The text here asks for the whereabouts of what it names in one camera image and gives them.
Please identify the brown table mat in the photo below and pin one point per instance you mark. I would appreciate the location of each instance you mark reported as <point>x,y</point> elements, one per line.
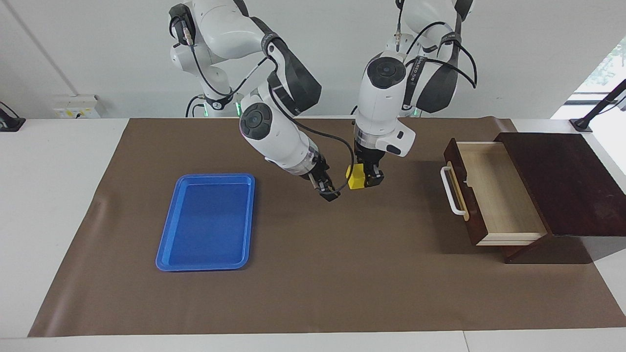
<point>313,274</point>

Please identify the blue plastic tray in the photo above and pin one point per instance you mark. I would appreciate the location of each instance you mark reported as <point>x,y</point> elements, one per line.
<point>205,225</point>

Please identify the white wall socket box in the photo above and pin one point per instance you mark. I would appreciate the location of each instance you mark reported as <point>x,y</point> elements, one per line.
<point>76,106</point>

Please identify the yellow cube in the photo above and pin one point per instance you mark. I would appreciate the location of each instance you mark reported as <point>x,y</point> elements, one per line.
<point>356,180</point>

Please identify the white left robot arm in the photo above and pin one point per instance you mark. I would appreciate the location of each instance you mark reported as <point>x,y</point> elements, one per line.
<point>386,98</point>

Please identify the dark wooden drawer cabinet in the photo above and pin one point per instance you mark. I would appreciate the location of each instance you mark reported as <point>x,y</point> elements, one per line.
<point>572,186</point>

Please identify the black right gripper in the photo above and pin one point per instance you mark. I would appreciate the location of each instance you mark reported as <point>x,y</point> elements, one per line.
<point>320,171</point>

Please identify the black slanted stand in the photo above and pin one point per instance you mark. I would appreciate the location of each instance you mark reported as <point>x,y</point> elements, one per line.
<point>599,107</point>

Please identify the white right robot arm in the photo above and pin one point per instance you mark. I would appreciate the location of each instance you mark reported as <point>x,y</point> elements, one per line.
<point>274,122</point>

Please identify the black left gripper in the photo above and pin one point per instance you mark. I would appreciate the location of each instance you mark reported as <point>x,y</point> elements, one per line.
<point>370,156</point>

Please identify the wooden drawer with dark front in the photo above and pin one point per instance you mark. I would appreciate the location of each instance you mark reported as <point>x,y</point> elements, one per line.
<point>503,195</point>

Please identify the black mount base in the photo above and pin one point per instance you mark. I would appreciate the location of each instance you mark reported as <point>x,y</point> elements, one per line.
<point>10,122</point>

